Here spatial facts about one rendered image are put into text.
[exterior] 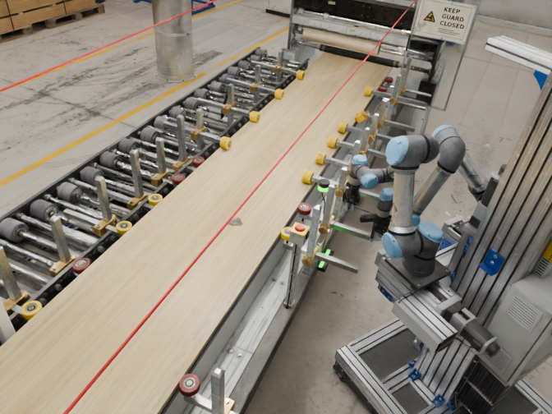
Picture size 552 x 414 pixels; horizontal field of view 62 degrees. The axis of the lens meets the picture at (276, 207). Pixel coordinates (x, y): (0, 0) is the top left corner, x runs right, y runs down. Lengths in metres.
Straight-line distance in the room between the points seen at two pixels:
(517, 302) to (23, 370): 1.96
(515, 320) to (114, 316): 1.69
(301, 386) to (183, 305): 1.12
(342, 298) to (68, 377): 2.04
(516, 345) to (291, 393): 1.33
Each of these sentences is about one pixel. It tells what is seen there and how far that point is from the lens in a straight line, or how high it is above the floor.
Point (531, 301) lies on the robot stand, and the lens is 2.10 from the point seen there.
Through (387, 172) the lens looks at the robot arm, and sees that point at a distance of 2.34.
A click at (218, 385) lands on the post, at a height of 1.10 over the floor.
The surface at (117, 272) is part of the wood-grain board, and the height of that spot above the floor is 0.90.
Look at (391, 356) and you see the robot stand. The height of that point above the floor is 0.21.
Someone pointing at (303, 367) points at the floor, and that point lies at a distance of 3.05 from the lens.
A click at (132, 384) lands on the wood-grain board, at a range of 1.95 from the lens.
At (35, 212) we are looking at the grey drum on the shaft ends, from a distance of 2.93.
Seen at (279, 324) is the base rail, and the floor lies 0.70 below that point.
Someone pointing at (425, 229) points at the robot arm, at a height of 1.27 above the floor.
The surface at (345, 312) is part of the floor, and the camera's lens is 3.37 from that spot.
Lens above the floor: 2.55
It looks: 38 degrees down
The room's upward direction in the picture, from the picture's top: 6 degrees clockwise
